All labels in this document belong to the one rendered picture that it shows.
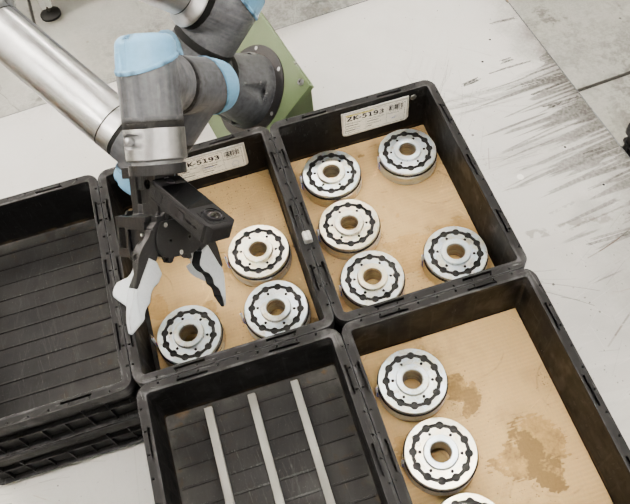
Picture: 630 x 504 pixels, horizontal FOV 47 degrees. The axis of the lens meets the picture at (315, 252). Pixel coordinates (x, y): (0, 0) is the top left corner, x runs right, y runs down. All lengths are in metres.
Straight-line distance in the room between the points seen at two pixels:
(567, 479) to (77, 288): 0.82
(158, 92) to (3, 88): 2.08
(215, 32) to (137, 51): 0.45
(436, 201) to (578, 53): 1.56
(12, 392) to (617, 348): 0.99
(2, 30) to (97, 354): 0.50
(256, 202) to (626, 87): 1.68
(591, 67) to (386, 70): 1.20
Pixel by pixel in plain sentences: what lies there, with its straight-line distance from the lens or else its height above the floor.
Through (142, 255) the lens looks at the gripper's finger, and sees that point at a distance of 0.89.
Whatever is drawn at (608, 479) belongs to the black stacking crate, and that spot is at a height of 0.85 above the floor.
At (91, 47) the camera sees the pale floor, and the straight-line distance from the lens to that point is 2.95.
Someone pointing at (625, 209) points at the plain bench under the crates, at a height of 0.70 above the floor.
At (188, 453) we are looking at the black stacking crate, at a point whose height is 0.83.
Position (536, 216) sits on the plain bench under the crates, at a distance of 1.45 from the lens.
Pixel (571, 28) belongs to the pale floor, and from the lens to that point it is 2.85.
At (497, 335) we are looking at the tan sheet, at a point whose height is 0.83.
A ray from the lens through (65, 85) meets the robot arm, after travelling 1.08.
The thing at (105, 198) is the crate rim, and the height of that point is 0.93.
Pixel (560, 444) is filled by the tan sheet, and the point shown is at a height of 0.83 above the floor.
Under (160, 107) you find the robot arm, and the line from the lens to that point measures 0.89.
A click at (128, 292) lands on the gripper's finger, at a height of 1.13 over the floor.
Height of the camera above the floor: 1.88
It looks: 59 degrees down
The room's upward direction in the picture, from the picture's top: 9 degrees counter-clockwise
